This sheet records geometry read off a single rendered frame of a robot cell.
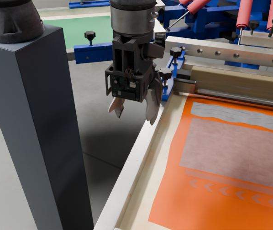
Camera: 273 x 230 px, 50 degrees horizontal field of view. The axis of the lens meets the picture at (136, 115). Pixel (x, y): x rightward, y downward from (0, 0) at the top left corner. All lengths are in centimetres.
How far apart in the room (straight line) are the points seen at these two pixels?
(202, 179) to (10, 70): 56
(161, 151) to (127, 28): 40
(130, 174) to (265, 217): 31
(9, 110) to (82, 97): 181
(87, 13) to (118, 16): 127
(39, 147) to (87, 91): 188
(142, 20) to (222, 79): 53
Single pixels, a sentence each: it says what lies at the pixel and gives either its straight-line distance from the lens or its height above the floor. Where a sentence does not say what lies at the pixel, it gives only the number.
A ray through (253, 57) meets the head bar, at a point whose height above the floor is 102.
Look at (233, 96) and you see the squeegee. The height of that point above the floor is 99.
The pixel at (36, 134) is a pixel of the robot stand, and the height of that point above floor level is 93.
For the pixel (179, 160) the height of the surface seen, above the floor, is 96.
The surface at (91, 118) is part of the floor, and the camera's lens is 248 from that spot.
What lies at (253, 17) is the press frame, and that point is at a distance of 160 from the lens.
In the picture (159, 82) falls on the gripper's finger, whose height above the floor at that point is 122.
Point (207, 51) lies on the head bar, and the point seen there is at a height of 102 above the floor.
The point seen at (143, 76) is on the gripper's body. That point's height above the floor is 126.
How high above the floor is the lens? 152
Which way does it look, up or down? 38 degrees down
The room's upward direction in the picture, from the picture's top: straight up
